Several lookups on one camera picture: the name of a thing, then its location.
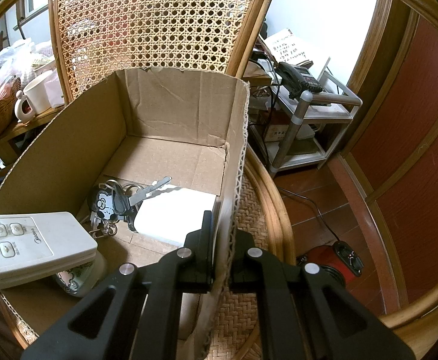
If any grey metal shelf rack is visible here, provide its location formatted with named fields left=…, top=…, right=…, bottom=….
left=251, top=63, right=362, bottom=176

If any cartoon cheers tin case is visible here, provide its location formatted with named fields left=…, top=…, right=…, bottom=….
left=54, top=252, right=107, bottom=297

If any rattan chair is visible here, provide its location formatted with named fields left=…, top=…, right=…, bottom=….
left=0, top=0, right=438, bottom=360

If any white paper note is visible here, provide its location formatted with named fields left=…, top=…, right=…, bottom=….
left=264, top=28, right=310, bottom=65

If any white air conditioner remote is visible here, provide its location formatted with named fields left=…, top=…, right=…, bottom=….
left=0, top=211, right=98, bottom=290

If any black desk telephone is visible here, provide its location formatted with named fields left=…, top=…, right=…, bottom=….
left=275, top=62, right=323, bottom=100

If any wooden side table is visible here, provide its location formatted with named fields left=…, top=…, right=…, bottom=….
left=0, top=106, right=64, bottom=166

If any white mug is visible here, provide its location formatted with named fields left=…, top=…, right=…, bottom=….
left=14, top=70, right=53, bottom=124

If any clear plastic bag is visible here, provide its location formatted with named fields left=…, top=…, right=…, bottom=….
left=0, top=38, right=54, bottom=86

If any brown cardboard box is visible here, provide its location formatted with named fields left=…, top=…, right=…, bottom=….
left=0, top=67, right=249, bottom=359

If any white rectangular power bank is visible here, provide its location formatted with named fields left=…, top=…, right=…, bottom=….
left=133, top=185, right=216, bottom=246

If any key bunch with black fob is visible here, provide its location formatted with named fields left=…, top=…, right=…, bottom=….
left=87, top=176, right=172, bottom=239

